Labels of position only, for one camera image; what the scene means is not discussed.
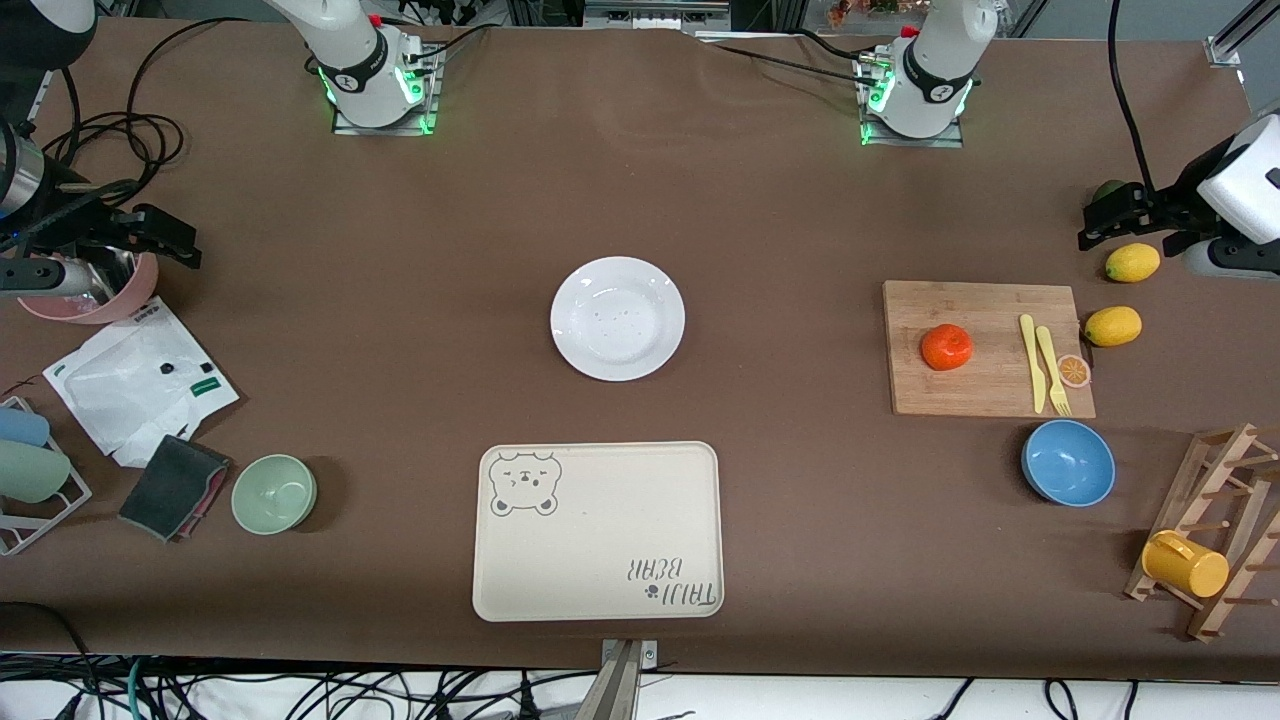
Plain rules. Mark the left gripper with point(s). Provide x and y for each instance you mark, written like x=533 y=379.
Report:
x=1170 y=204

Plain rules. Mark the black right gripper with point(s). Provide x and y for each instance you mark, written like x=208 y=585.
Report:
x=78 y=222

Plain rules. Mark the orange mandarin fruit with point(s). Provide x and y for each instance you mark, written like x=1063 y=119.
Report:
x=946 y=347

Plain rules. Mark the white round plate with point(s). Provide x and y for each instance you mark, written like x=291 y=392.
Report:
x=617 y=318

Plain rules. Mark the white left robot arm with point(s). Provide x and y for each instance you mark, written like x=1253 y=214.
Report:
x=930 y=60

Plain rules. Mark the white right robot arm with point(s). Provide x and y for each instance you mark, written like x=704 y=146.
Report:
x=360 y=60

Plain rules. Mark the dark green lime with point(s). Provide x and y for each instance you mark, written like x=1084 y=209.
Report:
x=1107 y=189

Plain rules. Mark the yellow lemon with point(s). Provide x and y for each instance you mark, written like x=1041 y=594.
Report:
x=1132 y=263
x=1113 y=327

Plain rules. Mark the pink bowl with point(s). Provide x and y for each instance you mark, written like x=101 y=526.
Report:
x=120 y=305

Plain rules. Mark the yellow plastic fork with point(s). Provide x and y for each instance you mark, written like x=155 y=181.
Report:
x=1048 y=355

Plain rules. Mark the yellow plastic knife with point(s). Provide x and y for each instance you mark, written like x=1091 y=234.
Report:
x=1030 y=350

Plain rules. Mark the white plastic bag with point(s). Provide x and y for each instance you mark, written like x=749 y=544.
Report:
x=130 y=390

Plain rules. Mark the round orange slice tag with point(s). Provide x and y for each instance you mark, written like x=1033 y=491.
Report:
x=1074 y=371

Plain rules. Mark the wooden cutting board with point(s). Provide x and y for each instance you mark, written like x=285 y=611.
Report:
x=980 y=390

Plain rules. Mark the light blue cup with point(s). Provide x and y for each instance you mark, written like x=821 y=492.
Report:
x=22 y=427

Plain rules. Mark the brown table cover mat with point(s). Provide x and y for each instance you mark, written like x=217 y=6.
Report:
x=400 y=300

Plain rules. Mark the dark grey folded cloth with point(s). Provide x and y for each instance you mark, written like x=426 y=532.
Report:
x=170 y=485

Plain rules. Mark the blue bowl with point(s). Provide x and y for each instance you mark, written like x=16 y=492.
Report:
x=1068 y=463

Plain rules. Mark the wooden cup drying rack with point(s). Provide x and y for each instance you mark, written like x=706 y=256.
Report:
x=1215 y=465

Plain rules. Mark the pale green cup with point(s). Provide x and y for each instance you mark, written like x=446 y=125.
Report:
x=30 y=472

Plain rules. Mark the pale green bowl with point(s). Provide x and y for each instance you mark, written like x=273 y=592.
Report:
x=273 y=495

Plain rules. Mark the yellow plastic cup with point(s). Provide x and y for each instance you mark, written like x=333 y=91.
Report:
x=1185 y=567

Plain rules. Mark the beige tray with bear print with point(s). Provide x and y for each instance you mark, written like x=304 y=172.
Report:
x=600 y=530

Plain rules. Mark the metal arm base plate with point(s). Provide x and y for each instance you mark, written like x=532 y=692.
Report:
x=940 y=141
x=385 y=130

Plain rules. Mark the aluminium frame profile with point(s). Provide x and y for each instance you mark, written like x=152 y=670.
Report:
x=1225 y=50

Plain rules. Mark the aluminium frame crossbar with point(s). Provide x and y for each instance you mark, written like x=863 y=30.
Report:
x=655 y=12

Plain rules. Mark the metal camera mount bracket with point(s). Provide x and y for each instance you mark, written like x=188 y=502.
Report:
x=620 y=690

